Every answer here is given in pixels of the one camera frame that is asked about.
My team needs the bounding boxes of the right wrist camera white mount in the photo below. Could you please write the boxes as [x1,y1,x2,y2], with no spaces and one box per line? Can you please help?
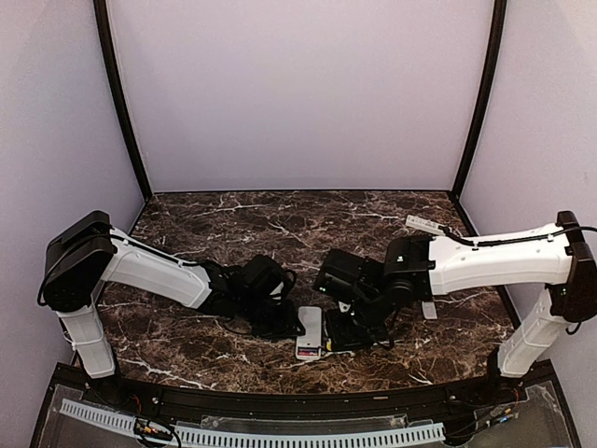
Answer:
[338,301,352,314]

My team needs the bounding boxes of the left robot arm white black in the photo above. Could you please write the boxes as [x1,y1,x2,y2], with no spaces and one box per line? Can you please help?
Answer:
[36,210,306,407]

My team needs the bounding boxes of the white remote control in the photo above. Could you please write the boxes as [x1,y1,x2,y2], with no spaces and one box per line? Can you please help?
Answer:
[405,215,445,235]

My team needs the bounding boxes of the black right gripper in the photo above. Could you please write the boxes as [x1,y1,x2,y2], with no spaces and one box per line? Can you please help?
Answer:
[323,290,391,353]

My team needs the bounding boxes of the left black frame post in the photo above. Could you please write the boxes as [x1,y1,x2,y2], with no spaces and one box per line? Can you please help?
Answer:
[92,0,153,203]

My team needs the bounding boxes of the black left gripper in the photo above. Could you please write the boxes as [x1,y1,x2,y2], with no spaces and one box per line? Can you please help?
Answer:
[237,293,306,341]

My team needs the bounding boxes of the right black frame post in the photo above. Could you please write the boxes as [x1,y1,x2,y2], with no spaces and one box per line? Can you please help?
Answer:
[450,0,508,200]

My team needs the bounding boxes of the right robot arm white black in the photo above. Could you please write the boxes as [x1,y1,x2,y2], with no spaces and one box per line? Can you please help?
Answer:
[313,211,596,405]

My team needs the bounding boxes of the grey remote control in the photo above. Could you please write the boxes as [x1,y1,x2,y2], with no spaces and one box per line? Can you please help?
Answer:
[295,306,323,355]

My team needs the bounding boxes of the white slotted cable duct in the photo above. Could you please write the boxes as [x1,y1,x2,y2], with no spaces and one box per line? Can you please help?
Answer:
[60,399,446,448]

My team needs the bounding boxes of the black frame post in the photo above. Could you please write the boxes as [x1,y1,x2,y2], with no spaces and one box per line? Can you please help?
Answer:
[92,0,153,203]
[450,0,508,200]

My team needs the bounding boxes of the grey battery cover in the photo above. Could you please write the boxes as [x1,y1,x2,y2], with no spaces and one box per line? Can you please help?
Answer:
[422,301,437,320]

